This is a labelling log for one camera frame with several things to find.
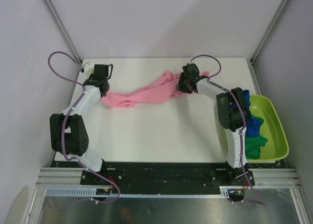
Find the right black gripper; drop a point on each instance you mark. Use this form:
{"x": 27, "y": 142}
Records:
{"x": 180, "y": 85}

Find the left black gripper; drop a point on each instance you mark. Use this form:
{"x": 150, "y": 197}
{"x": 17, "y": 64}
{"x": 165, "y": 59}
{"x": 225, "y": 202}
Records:
{"x": 90, "y": 78}

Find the pink t shirt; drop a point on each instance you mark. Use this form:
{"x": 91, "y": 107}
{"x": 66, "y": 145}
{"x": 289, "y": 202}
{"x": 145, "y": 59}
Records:
{"x": 159, "y": 91}

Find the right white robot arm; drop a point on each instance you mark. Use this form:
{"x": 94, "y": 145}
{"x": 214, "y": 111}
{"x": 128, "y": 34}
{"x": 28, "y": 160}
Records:
{"x": 232, "y": 111}

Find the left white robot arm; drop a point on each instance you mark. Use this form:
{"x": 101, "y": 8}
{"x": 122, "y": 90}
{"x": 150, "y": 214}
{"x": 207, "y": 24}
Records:
{"x": 67, "y": 129}

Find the lime green plastic basin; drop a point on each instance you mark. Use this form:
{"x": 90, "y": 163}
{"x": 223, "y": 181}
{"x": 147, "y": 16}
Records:
{"x": 277, "y": 147}

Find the blue t shirt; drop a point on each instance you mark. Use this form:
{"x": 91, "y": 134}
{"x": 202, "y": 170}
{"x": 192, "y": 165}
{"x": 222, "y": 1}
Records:
{"x": 254, "y": 123}

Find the green t shirt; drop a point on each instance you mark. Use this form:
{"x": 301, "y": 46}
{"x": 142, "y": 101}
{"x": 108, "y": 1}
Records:
{"x": 253, "y": 146}

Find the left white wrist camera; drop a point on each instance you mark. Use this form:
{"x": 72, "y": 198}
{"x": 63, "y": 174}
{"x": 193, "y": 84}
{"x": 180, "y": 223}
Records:
{"x": 85, "y": 67}

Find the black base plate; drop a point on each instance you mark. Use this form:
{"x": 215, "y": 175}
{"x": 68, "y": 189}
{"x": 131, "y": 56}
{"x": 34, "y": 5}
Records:
{"x": 165, "y": 176}

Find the left aluminium frame post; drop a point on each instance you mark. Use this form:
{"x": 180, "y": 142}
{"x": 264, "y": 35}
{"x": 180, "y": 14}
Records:
{"x": 62, "y": 29}

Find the aluminium frame post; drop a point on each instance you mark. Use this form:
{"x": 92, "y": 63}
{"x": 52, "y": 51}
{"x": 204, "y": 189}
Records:
{"x": 62, "y": 29}
{"x": 280, "y": 11}

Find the grey slotted cable duct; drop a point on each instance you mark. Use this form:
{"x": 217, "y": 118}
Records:
{"x": 99, "y": 192}

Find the right aluminium frame post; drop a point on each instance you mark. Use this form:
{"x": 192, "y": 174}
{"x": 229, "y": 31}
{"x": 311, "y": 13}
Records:
{"x": 280, "y": 11}

